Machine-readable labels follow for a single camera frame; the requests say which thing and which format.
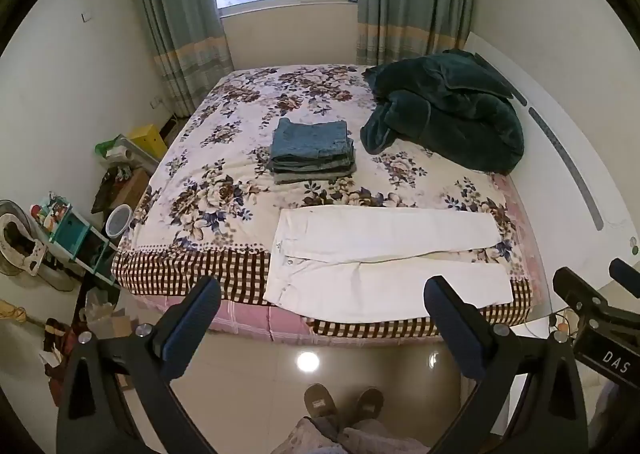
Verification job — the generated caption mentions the white pants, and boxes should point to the white pants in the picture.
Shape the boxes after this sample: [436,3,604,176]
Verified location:
[262,205,514,321]

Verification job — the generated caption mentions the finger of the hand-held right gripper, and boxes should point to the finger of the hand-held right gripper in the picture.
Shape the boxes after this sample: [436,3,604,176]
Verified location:
[552,266,629,331]
[608,257,640,298]

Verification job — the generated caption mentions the yellow box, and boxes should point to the yellow box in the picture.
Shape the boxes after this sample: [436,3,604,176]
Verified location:
[127,124,169,161]

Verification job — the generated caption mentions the dark green blanket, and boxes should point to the dark green blanket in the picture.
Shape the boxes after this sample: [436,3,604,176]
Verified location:
[360,49,525,174]

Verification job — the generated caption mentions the stack of folded jeans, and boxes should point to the stack of folded jeans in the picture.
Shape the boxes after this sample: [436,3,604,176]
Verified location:
[269,117,357,186]

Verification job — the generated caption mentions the red cloth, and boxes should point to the red cloth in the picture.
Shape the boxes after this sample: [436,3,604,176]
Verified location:
[41,318,81,380]

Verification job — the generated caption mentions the bed with floral sheet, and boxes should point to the bed with floral sheet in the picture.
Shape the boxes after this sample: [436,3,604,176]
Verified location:
[111,63,548,342]

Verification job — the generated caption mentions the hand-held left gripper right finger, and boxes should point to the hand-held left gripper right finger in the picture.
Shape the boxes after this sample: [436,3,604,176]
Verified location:
[423,275,589,454]

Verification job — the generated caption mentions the teal shelf rack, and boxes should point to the teal shelf rack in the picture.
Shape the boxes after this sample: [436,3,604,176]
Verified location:
[46,205,119,278]

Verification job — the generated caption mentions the white bucket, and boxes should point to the white bucket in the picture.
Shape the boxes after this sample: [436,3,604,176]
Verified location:
[105,204,134,239]

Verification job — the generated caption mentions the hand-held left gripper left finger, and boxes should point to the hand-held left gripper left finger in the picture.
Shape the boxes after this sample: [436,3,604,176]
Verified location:
[55,275,222,454]

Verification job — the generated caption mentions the brown slipper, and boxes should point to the brown slipper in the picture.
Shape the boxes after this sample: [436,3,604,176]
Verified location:
[303,382,337,421]
[352,386,385,422]

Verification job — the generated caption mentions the person's right leg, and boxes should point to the person's right leg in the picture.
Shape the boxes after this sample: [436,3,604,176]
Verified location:
[340,426,432,454]

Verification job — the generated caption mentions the brown wooden cabinet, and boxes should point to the brown wooden cabinet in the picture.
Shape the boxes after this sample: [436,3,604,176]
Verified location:
[91,166,152,216]

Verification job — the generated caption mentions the cardboard box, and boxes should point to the cardboard box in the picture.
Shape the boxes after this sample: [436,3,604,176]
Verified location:
[85,301,138,341]

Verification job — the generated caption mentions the white bed headboard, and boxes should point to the white bed headboard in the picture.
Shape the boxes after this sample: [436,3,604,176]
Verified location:
[462,31,640,295]

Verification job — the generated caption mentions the green plastic bag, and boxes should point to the green plastic bag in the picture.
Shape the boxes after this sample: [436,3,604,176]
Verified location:
[95,136,132,161]

